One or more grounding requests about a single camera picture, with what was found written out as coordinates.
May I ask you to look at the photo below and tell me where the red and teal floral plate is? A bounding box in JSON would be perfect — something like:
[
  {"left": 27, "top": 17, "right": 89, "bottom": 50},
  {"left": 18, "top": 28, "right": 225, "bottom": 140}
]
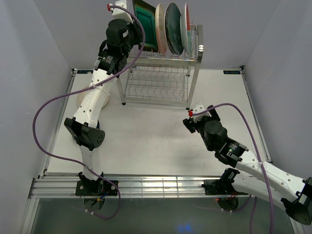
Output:
[{"left": 180, "top": 3, "right": 192, "bottom": 56}]

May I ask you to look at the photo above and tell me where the right corner table label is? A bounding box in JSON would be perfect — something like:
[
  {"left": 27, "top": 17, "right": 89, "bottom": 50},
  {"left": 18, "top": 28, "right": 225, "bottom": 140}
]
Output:
[{"left": 223, "top": 70, "right": 241, "bottom": 75}]

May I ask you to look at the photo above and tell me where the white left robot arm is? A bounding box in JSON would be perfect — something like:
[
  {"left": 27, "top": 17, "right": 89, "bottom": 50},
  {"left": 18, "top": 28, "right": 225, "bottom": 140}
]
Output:
[{"left": 64, "top": 19, "right": 142, "bottom": 195}]

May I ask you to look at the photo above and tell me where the cream round plate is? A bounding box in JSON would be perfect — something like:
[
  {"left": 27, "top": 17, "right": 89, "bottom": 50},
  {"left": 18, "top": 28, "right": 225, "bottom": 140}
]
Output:
[{"left": 76, "top": 91, "right": 110, "bottom": 108}]

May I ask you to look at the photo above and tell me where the left corner table label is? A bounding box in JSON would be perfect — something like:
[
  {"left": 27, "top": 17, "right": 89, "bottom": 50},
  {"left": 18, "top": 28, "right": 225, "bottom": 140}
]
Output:
[{"left": 77, "top": 70, "right": 93, "bottom": 74}]

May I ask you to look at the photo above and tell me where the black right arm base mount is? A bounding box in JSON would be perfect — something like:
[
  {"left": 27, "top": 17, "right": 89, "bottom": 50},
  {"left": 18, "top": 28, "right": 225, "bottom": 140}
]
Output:
[{"left": 201, "top": 179, "right": 236, "bottom": 195}]

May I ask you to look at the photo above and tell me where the corner table label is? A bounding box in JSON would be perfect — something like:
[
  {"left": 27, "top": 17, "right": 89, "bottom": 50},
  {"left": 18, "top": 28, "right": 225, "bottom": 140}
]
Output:
[
  {"left": 223, "top": 70, "right": 241, "bottom": 75},
  {"left": 77, "top": 70, "right": 93, "bottom": 74}
]

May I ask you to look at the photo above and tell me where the two-tier steel dish rack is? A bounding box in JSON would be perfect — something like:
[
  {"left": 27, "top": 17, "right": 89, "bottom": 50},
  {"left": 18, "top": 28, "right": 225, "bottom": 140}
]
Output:
[{"left": 117, "top": 24, "right": 204, "bottom": 110}]

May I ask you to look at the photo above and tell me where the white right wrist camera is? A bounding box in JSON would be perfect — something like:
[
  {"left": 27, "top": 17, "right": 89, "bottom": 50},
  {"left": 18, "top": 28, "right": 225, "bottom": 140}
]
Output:
[{"left": 188, "top": 102, "right": 210, "bottom": 123}]

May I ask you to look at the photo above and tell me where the dark teal floral plate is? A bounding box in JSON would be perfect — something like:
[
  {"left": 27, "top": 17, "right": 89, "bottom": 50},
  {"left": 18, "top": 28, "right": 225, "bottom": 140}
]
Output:
[{"left": 165, "top": 2, "right": 184, "bottom": 56}]

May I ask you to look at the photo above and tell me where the cream and pink plate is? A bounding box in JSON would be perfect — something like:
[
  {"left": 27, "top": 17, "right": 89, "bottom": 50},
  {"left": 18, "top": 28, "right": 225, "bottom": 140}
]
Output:
[{"left": 155, "top": 3, "right": 167, "bottom": 55}]

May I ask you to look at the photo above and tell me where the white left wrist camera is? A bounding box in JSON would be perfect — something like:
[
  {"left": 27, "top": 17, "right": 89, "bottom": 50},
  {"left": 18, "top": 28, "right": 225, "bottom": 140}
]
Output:
[{"left": 107, "top": 0, "right": 133, "bottom": 23}]

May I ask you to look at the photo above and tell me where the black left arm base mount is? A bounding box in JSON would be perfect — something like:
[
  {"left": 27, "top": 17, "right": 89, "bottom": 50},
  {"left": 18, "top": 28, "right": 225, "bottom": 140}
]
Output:
[{"left": 75, "top": 180, "right": 117, "bottom": 196}]

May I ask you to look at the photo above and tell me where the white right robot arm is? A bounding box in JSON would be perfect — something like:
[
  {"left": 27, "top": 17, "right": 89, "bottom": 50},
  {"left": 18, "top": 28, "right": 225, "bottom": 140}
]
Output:
[{"left": 183, "top": 103, "right": 312, "bottom": 225}]

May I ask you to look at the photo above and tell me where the green square plate dark rim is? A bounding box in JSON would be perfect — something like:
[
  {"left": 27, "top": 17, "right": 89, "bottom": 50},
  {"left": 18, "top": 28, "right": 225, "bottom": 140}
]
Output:
[{"left": 133, "top": 0, "right": 158, "bottom": 53}]

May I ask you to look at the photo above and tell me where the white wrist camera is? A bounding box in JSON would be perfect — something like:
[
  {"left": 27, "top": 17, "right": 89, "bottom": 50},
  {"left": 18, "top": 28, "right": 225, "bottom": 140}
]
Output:
[
  {"left": 188, "top": 102, "right": 210, "bottom": 123},
  {"left": 107, "top": 0, "right": 133, "bottom": 23}
]

